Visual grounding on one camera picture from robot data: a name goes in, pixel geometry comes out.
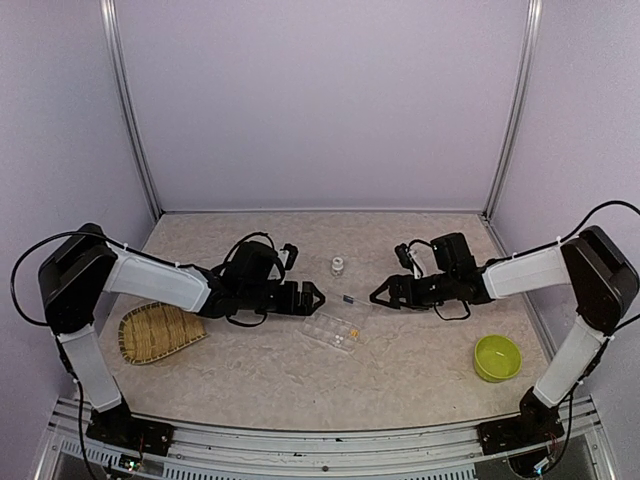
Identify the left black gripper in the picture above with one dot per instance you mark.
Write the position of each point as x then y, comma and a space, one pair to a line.
291, 307

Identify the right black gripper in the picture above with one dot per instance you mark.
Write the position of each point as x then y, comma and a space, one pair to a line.
396, 281

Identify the white pill bottle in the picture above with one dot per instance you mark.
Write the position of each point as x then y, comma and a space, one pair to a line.
337, 266

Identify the clear plastic pill organizer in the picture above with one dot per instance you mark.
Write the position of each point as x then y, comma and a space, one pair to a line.
340, 314

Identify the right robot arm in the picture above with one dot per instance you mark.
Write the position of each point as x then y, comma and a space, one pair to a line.
604, 283

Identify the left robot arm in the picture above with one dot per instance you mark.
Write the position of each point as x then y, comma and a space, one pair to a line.
252, 277

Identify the green plastic bowl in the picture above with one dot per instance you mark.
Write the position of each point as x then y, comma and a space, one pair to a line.
497, 358

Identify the woven bamboo tray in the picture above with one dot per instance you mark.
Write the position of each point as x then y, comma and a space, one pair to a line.
155, 331

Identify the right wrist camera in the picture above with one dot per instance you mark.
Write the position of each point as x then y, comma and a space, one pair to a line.
409, 259

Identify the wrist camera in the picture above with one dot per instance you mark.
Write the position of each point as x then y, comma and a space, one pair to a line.
409, 259
288, 255

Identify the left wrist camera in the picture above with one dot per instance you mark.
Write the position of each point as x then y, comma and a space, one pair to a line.
288, 255

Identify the front aluminium rail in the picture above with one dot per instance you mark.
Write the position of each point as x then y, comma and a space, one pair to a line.
206, 451

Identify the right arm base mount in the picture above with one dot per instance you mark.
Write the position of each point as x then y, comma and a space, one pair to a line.
514, 433

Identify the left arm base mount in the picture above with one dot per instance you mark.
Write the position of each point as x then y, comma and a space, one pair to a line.
131, 433

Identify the right aluminium frame post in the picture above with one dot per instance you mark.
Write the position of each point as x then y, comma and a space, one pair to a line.
518, 102

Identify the aluminium frame post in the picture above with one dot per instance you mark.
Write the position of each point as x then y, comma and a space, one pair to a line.
518, 102
117, 59

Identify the left aluminium frame post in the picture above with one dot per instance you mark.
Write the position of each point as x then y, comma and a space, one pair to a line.
117, 59

